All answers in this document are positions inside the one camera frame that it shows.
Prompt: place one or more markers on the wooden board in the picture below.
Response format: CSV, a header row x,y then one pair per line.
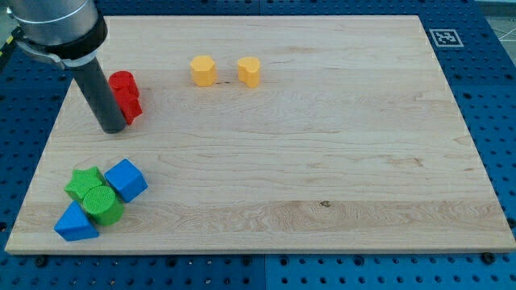
x,y
353,142

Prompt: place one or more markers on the yellow heart block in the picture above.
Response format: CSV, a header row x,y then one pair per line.
x,y
248,71

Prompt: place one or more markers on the yellow hexagon block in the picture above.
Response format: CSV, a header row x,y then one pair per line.
x,y
203,70

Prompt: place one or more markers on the blue cube block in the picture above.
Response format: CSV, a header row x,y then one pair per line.
x,y
127,180

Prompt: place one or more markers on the red star block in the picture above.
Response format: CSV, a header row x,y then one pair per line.
x,y
130,107

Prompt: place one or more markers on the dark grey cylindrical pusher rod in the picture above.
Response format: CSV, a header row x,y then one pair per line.
x,y
99,96

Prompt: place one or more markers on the red round block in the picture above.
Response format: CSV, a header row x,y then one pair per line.
x,y
123,80

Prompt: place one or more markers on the green cylinder block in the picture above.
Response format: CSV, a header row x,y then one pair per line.
x,y
103,205

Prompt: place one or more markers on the green star block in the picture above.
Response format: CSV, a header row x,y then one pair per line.
x,y
82,181

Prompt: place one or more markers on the blue triangle block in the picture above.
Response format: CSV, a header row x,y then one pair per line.
x,y
74,225

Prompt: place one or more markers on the white fiducial marker tag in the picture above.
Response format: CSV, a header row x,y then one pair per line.
x,y
446,38

